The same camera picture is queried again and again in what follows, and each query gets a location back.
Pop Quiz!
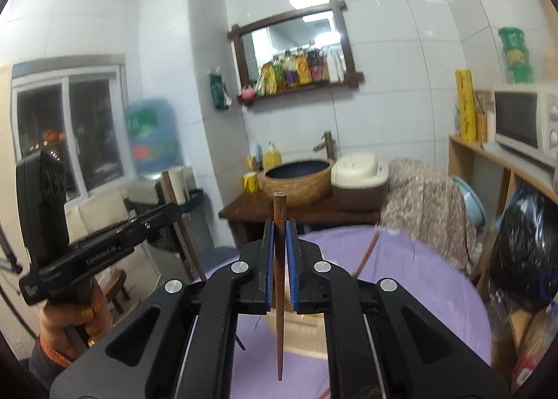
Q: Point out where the white and brown rice cooker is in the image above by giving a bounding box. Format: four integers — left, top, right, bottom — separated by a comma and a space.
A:
330, 153, 390, 212

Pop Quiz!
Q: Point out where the water dispenser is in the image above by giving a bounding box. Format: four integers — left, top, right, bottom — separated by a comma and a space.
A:
126, 166, 205, 247

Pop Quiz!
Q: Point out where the light blue plastic basin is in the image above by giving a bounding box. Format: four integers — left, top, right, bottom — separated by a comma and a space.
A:
451, 175, 487, 227

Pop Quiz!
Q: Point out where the dark wooden vanity table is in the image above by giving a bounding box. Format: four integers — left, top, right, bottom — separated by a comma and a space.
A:
218, 194, 384, 251

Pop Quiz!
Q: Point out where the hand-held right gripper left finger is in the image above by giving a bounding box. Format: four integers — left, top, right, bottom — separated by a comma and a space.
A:
50, 218, 276, 399

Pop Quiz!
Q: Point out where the brown wooden chopstick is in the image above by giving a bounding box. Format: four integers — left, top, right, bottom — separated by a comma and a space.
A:
272, 192, 287, 382
161, 170, 208, 281
351, 233, 380, 280

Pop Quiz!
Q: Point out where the wooden framed wall mirror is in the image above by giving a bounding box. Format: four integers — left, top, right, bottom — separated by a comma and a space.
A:
227, 0, 364, 107

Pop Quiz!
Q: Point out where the purple floral tablecloth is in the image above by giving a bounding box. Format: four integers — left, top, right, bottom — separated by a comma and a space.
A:
205, 225, 493, 399

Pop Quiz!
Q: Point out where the yellow soap dispenser bottle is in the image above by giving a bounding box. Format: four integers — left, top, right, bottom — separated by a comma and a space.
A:
263, 142, 282, 168

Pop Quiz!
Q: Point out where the person's left forearm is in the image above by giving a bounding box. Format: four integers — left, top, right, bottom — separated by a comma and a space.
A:
28, 333, 75, 386

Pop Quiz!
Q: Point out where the yellow seasoning packet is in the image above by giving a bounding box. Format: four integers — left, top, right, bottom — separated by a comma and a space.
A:
261, 62, 277, 95

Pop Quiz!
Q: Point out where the brass faucet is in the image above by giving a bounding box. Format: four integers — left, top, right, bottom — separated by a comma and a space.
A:
312, 131, 338, 161

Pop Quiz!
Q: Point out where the blue water jug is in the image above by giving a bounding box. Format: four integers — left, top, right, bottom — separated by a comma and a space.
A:
124, 98, 184, 177

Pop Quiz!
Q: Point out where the white microwave oven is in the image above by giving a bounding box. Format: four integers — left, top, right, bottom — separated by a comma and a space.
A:
482, 83, 558, 193

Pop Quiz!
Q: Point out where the woven pattern wash basin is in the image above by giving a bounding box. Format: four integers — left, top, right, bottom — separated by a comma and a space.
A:
258, 158, 335, 208

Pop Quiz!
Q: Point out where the blue plastic bag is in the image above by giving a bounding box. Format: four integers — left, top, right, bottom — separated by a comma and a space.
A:
501, 185, 545, 225

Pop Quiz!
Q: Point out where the floral patterned cloth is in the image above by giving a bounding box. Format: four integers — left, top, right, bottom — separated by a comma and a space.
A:
379, 158, 478, 278

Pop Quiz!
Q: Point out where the green oil bottle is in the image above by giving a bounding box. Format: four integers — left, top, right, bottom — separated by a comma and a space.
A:
272, 54, 286, 92

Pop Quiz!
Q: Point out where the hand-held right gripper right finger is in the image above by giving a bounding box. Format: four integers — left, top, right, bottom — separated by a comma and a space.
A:
284, 218, 511, 399

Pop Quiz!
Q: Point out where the person's left hand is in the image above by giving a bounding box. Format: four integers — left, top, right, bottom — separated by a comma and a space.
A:
38, 279, 114, 360

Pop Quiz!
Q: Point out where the beige plastic utensil holder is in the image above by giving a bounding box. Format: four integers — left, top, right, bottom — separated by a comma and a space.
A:
268, 314, 327, 358

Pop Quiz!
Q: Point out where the yellow label oil bottle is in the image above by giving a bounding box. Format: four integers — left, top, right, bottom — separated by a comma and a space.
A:
296, 48, 311, 85

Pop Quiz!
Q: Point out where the yellow wrap roll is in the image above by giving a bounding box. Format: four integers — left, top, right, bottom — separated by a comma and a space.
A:
454, 69, 478, 142

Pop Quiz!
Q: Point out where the green wall packet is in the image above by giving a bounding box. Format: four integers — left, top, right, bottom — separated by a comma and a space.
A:
209, 70, 232, 111

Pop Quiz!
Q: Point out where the purple label oil bottle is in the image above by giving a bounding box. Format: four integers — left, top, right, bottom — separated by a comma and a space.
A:
283, 50, 299, 88

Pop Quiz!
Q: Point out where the light wooden shelf unit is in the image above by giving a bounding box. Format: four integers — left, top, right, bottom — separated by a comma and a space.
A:
448, 134, 558, 382

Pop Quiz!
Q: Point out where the black plastic bag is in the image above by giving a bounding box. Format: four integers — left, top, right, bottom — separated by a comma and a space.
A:
488, 196, 558, 313

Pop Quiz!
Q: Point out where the small wooden stool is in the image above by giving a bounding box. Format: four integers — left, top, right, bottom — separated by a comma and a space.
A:
98, 268, 131, 315

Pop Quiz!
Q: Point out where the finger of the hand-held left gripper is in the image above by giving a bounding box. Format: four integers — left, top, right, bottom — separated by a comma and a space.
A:
124, 203, 181, 248

